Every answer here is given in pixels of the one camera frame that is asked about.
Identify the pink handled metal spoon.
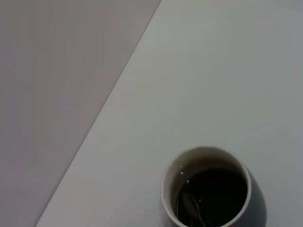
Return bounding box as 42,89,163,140
181,191,212,227

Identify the grey ceramic cup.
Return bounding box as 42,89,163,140
160,146,267,227

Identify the dark coffee liquid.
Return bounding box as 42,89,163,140
176,168,248,226

